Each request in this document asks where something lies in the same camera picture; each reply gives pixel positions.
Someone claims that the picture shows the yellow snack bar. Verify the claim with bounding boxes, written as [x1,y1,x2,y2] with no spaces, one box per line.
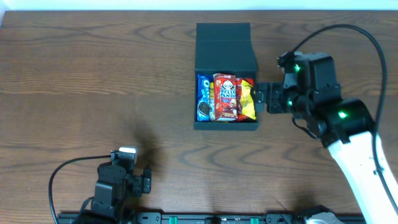
[239,78,257,121]

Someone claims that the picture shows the red jerky snack bag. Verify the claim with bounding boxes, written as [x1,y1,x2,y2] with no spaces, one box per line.
[234,77,254,122]

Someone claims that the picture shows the red Hello Panda box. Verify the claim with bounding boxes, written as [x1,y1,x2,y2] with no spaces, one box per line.
[213,73,238,121]

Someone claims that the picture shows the blue Oreo cookie pack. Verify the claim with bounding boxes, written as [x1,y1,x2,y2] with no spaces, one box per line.
[196,74,213,122]

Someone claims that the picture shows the yellow seed snack bag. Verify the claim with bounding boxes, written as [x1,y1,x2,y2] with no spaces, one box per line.
[209,82,215,121]

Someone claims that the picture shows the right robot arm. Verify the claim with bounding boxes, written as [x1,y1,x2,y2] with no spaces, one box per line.
[256,52,397,223]

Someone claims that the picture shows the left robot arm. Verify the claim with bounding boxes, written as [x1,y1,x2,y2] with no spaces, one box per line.
[73,161,152,223]

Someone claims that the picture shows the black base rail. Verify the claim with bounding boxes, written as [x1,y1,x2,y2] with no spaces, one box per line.
[57,212,366,224]

